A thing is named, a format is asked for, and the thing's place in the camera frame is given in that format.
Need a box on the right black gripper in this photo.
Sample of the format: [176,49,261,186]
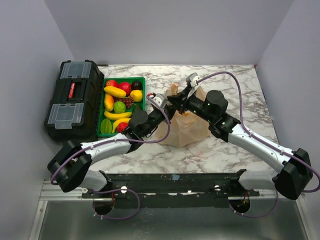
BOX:
[166,86,215,124]

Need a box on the orange plastic bag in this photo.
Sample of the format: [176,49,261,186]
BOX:
[154,83,211,148]

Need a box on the orange green fake mango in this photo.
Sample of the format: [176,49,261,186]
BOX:
[103,93,115,112]

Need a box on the red fake apple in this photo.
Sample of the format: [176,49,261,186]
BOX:
[105,79,119,88]

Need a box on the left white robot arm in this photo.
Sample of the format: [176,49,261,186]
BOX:
[47,107,175,198]

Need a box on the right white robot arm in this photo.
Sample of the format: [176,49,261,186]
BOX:
[167,90,313,200]

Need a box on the dark green fake avocado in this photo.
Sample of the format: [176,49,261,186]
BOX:
[132,103,143,113]

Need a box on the yellow fake pear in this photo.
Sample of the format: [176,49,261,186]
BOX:
[130,90,144,103]

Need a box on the red fake strawberry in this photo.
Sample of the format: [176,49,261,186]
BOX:
[116,122,129,133]

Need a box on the dark purple fake plum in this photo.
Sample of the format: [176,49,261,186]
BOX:
[131,80,143,91]

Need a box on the light green fake fruit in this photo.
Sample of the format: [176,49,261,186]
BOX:
[113,101,127,114]

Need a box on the red fake pomegranate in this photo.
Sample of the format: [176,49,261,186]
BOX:
[118,82,132,96]

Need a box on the yellow fake banana lower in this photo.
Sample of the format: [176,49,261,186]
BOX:
[104,111,133,121]

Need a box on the yellow fake banana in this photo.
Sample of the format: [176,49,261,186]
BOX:
[104,85,127,98]
[104,111,133,121]

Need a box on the green fake starfruit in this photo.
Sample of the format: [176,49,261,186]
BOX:
[100,118,113,134]

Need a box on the green plastic basket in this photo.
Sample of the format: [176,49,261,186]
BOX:
[96,77,146,138]

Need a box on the blue tape piece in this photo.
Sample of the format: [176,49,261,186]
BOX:
[172,174,180,181]

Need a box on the black tool box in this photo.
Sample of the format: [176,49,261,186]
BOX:
[44,59,104,143]

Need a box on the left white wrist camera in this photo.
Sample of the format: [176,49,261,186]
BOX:
[150,93,167,109]

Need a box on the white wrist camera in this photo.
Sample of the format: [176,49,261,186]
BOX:
[185,72,201,88]
[150,93,167,109]

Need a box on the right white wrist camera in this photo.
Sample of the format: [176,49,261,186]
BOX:
[185,72,201,88]

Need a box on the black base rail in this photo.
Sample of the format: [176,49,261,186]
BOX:
[84,169,259,209]

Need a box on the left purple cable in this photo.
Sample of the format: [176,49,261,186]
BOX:
[50,94,171,221]

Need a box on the aluminium frame rail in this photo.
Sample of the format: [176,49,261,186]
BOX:
[39,180,306,201]

